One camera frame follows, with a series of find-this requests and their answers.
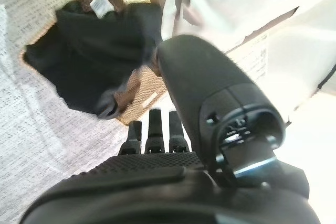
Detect brown wicker basket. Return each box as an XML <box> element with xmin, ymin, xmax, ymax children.
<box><xmin>19</xmin><ymin>0</ymin><xmax>169</xmax><ymax>126</ymax></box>

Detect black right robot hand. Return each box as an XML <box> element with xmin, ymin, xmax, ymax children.
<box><xmin>19</xmin><ymin>34</ymin><xmax>322</xmax><ymax>224</ymax></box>

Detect grey woven rug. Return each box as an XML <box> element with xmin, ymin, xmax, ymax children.
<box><xmin>0</xmin><ymin>0</ymin><xmax>271</xmax><ymax>224</ymax></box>

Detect black trousers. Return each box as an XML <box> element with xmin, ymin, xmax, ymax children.
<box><xmin>23</xmin><ymin>0</ymin><xmax>163</xmax><ymax>120</ymax></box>

